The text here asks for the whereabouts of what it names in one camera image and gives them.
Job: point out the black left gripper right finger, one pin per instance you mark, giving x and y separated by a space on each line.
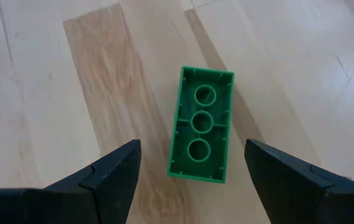
304 193

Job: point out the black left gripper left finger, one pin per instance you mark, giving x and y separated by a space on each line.
71 199

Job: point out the dark green brick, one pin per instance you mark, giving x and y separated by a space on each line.
217 140

